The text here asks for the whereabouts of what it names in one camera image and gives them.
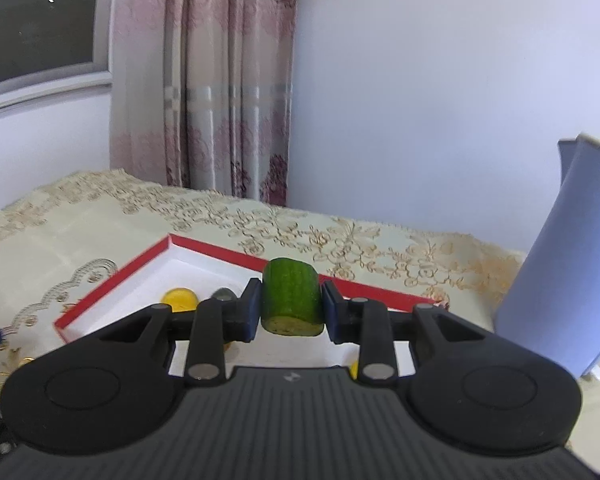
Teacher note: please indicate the cream gold embroidered tablecloth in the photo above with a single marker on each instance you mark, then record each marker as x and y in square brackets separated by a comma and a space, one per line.
[55, 240]

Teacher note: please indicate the red shallow cardboard box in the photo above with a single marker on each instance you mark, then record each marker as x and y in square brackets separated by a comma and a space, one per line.
[180, 270]

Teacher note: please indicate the large yellow jackfruit piece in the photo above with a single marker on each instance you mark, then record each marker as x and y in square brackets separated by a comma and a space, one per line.
[180, 299]

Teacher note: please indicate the pink floral curtain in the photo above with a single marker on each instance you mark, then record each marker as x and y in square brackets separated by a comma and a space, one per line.
[205, 85]

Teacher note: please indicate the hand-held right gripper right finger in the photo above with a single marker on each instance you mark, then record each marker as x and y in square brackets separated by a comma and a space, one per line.
[331, 310]

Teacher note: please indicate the cylindrical green cucumber piece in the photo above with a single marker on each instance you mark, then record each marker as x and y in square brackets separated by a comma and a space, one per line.
[290, 295]

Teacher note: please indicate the small yellow jackfruit piece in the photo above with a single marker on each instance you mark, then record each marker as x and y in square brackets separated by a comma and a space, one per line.
[353, 370]

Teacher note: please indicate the blue electric kettle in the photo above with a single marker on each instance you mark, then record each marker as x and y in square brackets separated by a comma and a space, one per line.
[565, 260]

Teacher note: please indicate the window with white frame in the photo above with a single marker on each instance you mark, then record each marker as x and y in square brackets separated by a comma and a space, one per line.
[30, 15]

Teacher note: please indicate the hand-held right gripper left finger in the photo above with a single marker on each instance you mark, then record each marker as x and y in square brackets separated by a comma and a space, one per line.
[252, 310]

